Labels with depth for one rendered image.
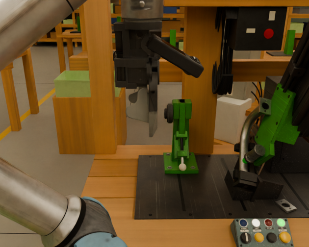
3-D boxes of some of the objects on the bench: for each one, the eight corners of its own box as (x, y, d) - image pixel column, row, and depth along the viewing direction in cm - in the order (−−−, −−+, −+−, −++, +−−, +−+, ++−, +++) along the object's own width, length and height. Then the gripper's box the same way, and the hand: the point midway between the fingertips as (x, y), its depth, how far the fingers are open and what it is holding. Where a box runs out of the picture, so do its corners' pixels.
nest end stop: (248, 190, 107) (256, 186, 103) (232, 186, 107) (239, 182, 102) (248, 186, 108) (256, 182, 103) (232, 183, 107) (239, 179, 103)
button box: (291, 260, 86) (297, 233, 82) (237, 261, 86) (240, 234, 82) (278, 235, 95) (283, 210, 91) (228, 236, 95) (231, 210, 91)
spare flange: (296, 210, 101) (296, 208, 100) (286, 213, 99) (287, 210, 99) (283, 200, 105) (284, 198, 105) (274, 203, 104) (274, 201, 104)
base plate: (485, 221, 99) (488, 215, 98) (134, 224, 97) (134, 218, 97) (390, 157, 138) (392, 153, 137) (138, 159, 136) (138, 154, 136)
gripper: (118, 18, 63) (122, 116, 71) (109, 24, 50) (115, 143, 58) (161, 18, 63) (160, 115, 71) (163, 23, 50) (162, 143, 58)
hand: (154, 123), depth 64 cm, fingers open, 8 cm apart
